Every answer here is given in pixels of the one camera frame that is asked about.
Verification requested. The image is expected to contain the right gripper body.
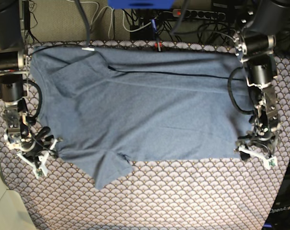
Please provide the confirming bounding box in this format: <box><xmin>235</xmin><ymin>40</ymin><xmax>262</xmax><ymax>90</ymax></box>
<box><xmin>4</xmin><ymin>126</ymin><xmax>58</xmax><ymax>165</ymax></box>

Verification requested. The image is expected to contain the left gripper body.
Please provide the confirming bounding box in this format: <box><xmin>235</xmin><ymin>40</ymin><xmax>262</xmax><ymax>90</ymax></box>
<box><xmin>234</xmin><ymin>130</ymin><xmax>279</xmax><ymax>161</ymax></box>

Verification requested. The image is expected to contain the blue T-shirt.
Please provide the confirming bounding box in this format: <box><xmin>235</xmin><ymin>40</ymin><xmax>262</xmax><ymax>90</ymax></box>
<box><xmin>30</xmin><ymin>47</ymin><xmax>251</xmax><ymax>189</ymax></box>

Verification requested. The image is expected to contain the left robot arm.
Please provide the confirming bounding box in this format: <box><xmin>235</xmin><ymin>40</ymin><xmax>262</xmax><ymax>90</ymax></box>
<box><xmin>227</xmin><ymin>0</ymin><xmax>290</xmax><ymax>161</ymax></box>

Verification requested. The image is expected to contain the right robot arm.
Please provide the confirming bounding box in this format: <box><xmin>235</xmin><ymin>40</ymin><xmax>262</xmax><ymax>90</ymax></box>
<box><xmin>0</xmin><ymin>0</ymin><xmax>57</xmax><ymax>169</ymax></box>

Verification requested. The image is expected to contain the beige plastic bin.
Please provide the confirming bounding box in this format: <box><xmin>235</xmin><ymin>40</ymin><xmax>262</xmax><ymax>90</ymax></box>
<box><xmin>0</xmin><ymin>175</ymin><xmax>36</xmax><ymax>230</ymax></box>

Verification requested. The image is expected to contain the black OpenArm base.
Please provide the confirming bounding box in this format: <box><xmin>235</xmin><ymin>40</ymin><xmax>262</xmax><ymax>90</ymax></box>
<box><xmin>262</xmin><ymin>161</ymin><xmax>290</xmax><ymax>230</ymax></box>

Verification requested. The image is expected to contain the red and black clip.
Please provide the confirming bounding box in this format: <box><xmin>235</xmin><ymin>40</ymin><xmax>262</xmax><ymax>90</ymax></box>
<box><xmin>154</xmin><ymin>42</ymin><xmax>163</xmax><ymax>52</ymax></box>

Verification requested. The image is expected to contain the black power strip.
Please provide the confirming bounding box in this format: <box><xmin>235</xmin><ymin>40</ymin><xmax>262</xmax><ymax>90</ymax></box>
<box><xmin>184</xmin><ymin>10</ymin><xmax>226</xmax><ymax>21</ymax></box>

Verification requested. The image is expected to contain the black box under table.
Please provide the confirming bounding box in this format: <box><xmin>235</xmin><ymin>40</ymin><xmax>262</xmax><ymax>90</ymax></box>
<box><xmin>130</xmin><ymin>25</ymin><xmax>154</xmax><ymax>41</ymax></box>

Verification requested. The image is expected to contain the white cable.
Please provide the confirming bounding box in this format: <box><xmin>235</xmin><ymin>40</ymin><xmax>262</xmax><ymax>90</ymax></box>
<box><xmin>87</xmin><ymin>0</ymin><xmax>152</xmax><ymax>39</ymax></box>

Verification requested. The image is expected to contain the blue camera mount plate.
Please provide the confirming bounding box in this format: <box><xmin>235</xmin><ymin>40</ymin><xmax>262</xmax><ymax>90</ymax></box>
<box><xmin>108</xmin><ymin>0</ymin><xmax>174</xmax><ymax>9</ymax></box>

